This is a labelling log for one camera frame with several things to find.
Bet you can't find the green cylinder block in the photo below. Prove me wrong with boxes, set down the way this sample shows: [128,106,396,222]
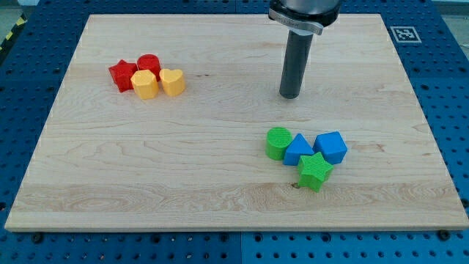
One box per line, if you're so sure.
[265,127,292,161]

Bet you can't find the red star block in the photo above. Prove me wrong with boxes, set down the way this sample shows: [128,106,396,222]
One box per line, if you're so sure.
[108,59,138,92]

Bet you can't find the wooden board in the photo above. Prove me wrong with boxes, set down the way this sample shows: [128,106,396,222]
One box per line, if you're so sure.
[5,14,468,232]

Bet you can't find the white fiducial marker tag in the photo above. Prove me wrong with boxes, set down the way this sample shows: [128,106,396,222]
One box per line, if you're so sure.
[390,26,421,43]

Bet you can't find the blue triangle block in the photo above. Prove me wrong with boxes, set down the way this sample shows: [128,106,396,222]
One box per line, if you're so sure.
[283,133,314,166]

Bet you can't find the green star block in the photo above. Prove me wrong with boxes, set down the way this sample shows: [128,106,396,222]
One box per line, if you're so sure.
[298,152,334,193]

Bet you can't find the yellow heart block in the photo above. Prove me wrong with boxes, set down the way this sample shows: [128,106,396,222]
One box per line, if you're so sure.
[160,68,185,97]

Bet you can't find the blue cube block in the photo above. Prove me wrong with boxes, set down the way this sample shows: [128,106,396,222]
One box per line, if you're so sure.
[312,131,347,164]

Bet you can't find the yellow hexagon block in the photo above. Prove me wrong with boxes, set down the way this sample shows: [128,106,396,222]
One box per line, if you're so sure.
[130,70,159,100]

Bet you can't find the red cylinder block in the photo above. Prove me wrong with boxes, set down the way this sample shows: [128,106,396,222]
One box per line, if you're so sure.
[137,54,161,81]

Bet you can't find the yellow black hazard tape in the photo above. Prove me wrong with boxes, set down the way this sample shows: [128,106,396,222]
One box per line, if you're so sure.
[1,13,28,54]

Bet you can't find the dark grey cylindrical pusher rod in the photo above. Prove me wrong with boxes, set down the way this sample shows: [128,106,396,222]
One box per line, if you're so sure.
[279,30,313,99]

